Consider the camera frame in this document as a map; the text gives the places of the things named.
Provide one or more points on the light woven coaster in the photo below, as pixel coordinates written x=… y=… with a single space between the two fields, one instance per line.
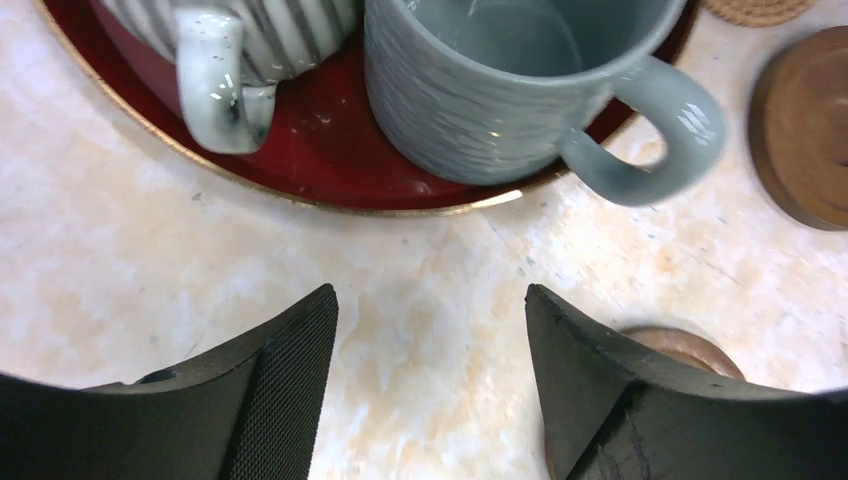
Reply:
x=758 y=13

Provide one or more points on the striped white grey cup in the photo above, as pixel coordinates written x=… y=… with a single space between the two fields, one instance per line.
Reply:
x=230 y=57

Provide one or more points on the red round tray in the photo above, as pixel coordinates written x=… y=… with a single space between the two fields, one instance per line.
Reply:
x=324 y=150

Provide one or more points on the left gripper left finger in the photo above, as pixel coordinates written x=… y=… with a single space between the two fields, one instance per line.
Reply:
x=246 y=409

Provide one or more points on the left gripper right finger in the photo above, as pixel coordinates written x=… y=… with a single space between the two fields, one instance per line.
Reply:
x=614 y=408

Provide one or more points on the grey blue mug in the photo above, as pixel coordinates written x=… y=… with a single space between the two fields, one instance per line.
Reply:
x=488 y=92

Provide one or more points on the brown wooden coaster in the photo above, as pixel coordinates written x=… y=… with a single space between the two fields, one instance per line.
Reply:
x=797 y=129
x=687 y=348

